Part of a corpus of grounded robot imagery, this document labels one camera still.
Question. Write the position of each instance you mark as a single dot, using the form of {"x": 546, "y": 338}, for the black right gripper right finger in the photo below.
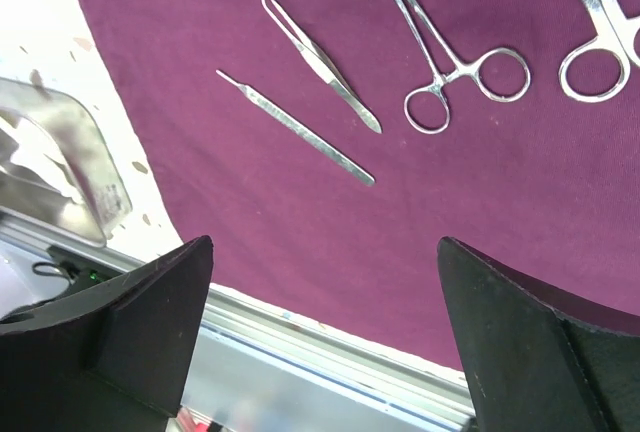
{"x": 536, "y": 357}

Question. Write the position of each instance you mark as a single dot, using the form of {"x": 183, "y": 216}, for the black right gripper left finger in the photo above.
{"x": 112, "y": 357}

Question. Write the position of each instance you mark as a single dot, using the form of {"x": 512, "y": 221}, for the steel tweezers long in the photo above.
{"x": 301, "y": 130}

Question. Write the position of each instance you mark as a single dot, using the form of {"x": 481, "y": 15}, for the steel scissors ring handles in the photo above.
{"x": 615, "y": 35}

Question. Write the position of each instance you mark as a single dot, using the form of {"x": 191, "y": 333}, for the steel forceps ring handles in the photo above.
{"x": 411, "y": 9}

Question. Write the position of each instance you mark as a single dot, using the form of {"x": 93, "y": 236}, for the stainless steel tray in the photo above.
{"x": 56, "y": 169}

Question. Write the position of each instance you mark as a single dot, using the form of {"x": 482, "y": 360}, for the purple cloth mat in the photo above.
{"x": 547, "y": 185}

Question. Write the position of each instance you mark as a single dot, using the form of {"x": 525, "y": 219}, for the aluminium rail frame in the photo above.
{"x": 257, "y": 367}

